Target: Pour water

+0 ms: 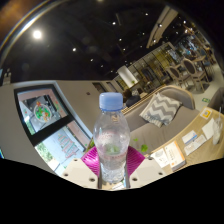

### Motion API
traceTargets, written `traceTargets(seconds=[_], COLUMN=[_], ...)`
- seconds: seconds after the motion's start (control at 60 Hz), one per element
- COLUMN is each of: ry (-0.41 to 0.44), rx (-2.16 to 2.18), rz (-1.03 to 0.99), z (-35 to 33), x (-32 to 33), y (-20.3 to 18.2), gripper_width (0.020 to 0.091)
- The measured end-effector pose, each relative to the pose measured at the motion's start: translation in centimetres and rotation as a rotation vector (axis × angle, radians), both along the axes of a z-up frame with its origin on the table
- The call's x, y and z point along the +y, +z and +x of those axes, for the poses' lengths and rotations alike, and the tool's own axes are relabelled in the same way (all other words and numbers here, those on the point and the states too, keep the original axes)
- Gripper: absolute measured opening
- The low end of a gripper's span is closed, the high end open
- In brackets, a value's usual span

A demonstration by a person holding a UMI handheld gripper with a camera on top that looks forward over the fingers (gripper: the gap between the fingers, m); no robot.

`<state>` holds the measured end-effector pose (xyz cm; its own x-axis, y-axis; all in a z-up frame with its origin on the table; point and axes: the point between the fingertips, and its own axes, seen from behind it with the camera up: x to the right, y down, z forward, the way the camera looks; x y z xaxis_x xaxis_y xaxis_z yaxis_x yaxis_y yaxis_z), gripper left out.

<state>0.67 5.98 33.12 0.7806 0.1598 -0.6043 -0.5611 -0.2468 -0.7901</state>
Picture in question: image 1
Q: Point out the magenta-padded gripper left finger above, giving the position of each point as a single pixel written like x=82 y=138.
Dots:
x=89 y=160

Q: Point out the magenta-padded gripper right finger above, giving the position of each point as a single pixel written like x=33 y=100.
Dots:
x=135 y=160

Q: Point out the clear blue-capped water bottle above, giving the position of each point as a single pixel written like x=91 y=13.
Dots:
x=111 y=143

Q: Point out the printed colourful leaflet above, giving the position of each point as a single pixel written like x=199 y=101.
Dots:
x=159 y=157

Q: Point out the grey curved sofa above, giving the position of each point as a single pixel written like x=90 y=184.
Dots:
x=163 y=133

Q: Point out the white orange box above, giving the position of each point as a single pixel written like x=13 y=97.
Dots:
x=175 y=155

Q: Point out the grey white chevron cushion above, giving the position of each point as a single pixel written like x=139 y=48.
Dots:
x=161 y=110

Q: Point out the flat blue-topped white box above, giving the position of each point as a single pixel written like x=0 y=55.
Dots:
x=189 y=136

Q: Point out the person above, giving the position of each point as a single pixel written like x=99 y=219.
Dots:
x=131 y=99

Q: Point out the white printed paper slip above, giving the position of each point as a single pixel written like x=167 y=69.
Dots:
x=196 y=144

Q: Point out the white paper napkin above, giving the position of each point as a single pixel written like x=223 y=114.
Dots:
x=209 y=128

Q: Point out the yellow card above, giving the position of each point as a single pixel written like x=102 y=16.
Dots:
x=206 y=113

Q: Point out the grey tufted chair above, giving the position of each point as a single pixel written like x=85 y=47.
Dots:
x=217 y=99

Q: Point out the group of round-backed chairs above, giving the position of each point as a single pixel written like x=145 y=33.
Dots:
x=190 y=68

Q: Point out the group of ceiling lights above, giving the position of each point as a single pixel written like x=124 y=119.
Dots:
x=37 y=34

